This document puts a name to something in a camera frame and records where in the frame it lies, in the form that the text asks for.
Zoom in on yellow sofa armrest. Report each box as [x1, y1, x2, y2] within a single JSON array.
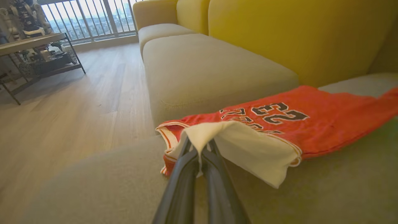
[[132, 0, 179, 31]]

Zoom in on white black robot figure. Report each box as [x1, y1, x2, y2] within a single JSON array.
[[0, 8, 19, 41], [33, 3, 52, 33], [12, 0, 45, 38]]

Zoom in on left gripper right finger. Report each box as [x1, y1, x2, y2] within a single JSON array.
[[201, 139, 251, 224]]

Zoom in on wooden metal-frame side table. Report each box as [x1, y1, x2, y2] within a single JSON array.
[[0, 33, 86, 105]]

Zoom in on toy car on shelf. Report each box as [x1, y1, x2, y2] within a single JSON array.
[[31, 42, 78, 75]]

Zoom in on red basketball jersey white lining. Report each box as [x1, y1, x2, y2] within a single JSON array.
[[155, 86, 398, 189]]

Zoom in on grey sofa seat cushion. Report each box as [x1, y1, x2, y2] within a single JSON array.
[[142, 33, 299, 128], [16, 73, 398, 224], [138, 23, 196, 58]]

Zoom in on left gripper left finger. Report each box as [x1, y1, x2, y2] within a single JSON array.
[[152, 137, 199, 224]]

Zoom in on grey balcony railing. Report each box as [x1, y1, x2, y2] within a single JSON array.
[[37, 0, 143, 44]]

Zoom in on large yellow sofa back cushion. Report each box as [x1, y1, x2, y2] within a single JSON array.
[[208, 0, 398, 88]]

